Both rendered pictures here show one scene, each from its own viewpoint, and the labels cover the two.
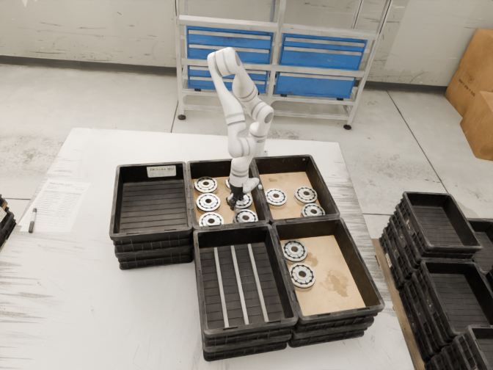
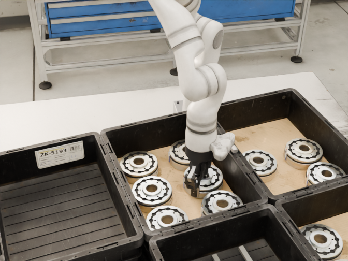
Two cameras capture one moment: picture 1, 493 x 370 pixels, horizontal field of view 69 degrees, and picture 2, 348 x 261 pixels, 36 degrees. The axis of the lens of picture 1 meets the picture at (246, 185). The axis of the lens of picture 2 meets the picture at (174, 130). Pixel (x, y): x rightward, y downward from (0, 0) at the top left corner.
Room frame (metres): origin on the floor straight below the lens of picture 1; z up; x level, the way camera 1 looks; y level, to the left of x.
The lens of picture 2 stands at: (0.09, 0.20, 1.79)
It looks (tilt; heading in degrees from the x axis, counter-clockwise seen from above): 38 degrees down; 354
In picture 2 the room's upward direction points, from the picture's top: straight up
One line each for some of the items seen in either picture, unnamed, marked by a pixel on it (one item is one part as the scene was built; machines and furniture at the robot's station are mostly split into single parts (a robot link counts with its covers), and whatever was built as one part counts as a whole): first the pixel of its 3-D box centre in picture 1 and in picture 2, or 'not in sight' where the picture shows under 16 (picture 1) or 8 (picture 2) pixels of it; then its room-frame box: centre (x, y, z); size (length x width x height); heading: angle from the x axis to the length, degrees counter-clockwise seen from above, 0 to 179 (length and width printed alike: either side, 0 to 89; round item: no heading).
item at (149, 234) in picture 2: (224, 191); (177, 166); (1.07, 0.09, 0.92); 0.40 x 0.30 x 0.02; 15
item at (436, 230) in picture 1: (423, 242); not in sight; (1.38, -1.08, 0.37); 0.40 x 0.30 x 0.45; 6
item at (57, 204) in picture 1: (56, 203); not in sight; (1.07, 0.87, 0.70); 0.33 x 0.23 x 0.01; 6
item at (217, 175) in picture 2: (240, 199); (203, 176); (1.09, 0.02, 0.86); 0.10 x 0.10 x 0.01
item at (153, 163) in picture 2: (205, 184); (139, 163); (1.15, 0.18, 0.86); 0.10 x 0.10 x 0.01
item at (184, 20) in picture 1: (279, 27); not in sight; (3.04, -0.12, 0.91); 1.70 x 0.10 x 0.05; 96
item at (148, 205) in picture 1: (152, 205); (60, 212); (0.99, 0.38, 0.87); 0.40 x 0.30 x 0.11; 15
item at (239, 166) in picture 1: (243, 155); (205, 96); (1.06, 0.03, 1.12); 0.09 x 0.07 x 0.15; 120
